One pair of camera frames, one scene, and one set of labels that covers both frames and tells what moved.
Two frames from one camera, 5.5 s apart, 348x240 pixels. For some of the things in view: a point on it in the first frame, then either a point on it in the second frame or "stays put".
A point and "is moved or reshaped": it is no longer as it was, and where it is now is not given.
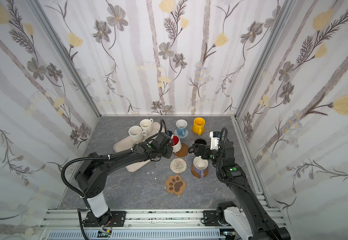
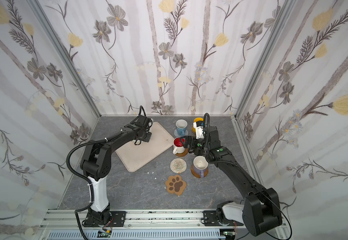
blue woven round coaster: [185, 135] stays put
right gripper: [198, 150] to [192, 144]
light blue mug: [181, 125] stays put
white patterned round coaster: [178, 165] stays put
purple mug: [200, 165] stays put
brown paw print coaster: [175, 185] stays put
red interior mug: [176, 143] is moved or reshaped
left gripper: [168, 145] to [142, 135]
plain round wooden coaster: [195, 174] stays put
